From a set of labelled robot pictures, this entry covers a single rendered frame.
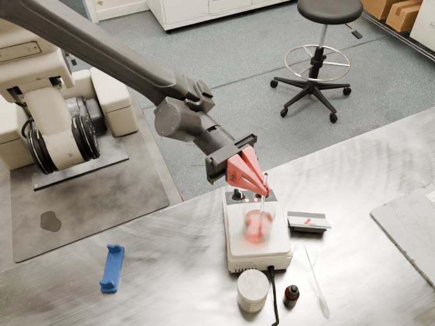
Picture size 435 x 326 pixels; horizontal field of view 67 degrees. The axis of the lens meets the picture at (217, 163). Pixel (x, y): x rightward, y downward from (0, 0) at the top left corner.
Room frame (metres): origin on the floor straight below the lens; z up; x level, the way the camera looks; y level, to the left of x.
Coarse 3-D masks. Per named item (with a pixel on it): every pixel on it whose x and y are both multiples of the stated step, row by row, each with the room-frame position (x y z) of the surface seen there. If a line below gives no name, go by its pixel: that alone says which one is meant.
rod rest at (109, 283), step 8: (112, 248) 0.33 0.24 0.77; (120, 248) 0.34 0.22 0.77; (112, 256) 0.32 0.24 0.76; (120, 256) 0.32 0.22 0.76; (112, 264) 0.31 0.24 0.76; (120, 264) 0.30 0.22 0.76; (104, 272) 0.29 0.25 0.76; (112, 272) 0.29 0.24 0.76; (104, 280) 0.27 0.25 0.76; (112, 280) 0.27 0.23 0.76; (104, 288) 0.25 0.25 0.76; (112, 288) 0.25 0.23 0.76
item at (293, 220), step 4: (292, 220) 0.39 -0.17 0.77; (296, 220) 0.39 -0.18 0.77; (300, 220) 0.39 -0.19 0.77; (304, 220) 0.39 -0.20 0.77; (308, 220) 0.39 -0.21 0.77; (312, 220) 0.39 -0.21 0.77; (316, 220) 0.39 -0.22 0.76; (320, 220) 0.39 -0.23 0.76; (324, 220) 0.39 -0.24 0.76; (312, 224) 0.36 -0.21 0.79; (316, 224) 0.36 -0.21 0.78; (320, 224) 0.37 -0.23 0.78; (324, 224) 0.37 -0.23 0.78; (328, 224) 0.37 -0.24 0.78
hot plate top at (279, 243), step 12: (240, 204) 0.39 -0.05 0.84; (276, 204) 0.39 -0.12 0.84; (228, 216) 0.36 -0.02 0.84; (240, 216) 0.36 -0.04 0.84; (276, 216) 0.36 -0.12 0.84; (240, 228) 0.33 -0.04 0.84; (276, 228) 0.33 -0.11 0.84; (240, 240) 0.31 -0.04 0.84; (276, 240) 0.30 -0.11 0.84; (288, 240) 0.30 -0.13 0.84; (240, 252) 0.28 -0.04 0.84; (252, 252) 0.28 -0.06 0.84; (264, 252) 0.28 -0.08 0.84; (276, 252) 0.28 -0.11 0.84; (288, 252) 0.28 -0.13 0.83
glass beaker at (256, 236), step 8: (248, 200) 0.35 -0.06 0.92; (256, 200) 0.35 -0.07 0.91; (248, 208) 0.35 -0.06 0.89; (256, 208) 0.35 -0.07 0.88; (264, 208) 0.35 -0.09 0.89; (272, 208) 0.33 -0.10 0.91; (272, 216) 0.33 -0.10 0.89; (248, 224) 0.30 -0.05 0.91; (272, 224) 0.30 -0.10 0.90; (248, 232) 0.30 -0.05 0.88; (256, 232) 0.29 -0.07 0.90; (264, 232) 0.29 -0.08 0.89; (248, 240) 0.30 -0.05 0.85; (256, 240) 0.29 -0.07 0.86; (264, 240) 0.30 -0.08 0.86
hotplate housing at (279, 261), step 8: (224, 192) 0.47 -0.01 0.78; (224, 200) 0.44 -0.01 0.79; (224, 208) 0.40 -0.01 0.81; (224, 216) 0.39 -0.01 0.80; (232, 256) 0.28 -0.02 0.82; (256, 256) 0.28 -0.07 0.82; (264, 256) 0.28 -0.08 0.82; (272, 256) 0.28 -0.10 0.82; (280, 256) 0.28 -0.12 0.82; (288, 256) 0.28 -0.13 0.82; (232, 264) 0.27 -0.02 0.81; (240, 264) 0.27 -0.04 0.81; (248, 264) 0.27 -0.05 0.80; (256, 264) 0.27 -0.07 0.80; (264, 264) 0.27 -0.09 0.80; (272, 264) 0.27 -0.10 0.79; (280, 264) 0.27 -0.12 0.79; (288, 264) 0.28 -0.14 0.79; (232, 272) 0.28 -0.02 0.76; (272, 272) 0.26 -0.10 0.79
